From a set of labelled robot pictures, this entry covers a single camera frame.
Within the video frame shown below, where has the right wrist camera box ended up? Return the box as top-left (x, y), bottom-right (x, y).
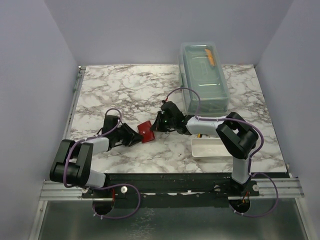
top-left (160, 101), bottom-right (184, 120)

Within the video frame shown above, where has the red leather card holder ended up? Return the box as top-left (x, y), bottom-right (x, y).
top-left (137, 120), bottom-right (155, 144)

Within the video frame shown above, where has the orange tool inside box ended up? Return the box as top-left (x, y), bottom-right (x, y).
top-left (204, 48), bottom-right (216, 67)

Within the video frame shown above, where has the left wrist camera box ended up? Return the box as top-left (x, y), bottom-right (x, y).
top-left (101, 115), bottom-right (120, 135)

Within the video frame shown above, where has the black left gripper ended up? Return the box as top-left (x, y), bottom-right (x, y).
top-left (114, 123), bottom-right (144, 147)

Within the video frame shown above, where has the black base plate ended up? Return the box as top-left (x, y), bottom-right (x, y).
top-left (51, 171), bottom-right (261, 208)

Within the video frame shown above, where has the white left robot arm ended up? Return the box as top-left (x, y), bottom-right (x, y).
top-left (49, 122), bottom-right (143, 198)

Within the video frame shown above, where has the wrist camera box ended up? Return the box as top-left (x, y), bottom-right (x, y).
top-left (101, 115), bottom-right (120, 135)
top-left (160, 101), bottom-right (184, 120)

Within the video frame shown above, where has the white plastic tray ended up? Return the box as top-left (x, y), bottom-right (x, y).
top-left (191, 138), bottom-right (232, 159)

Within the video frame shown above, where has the aluminium mounting rail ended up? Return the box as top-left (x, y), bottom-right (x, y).
top-left (40, 177), bottom-right (305, 201)

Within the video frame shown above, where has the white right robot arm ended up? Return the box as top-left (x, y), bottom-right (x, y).
top-left (150, 111), bottom-right (263, 196)

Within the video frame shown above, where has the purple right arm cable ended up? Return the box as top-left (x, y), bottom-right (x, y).
top-left (165, 87), bottom-right (279, 217)

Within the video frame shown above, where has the clear plastic storage box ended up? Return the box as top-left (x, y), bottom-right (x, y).
top-left (178, 42), bottom-right (230, 117)

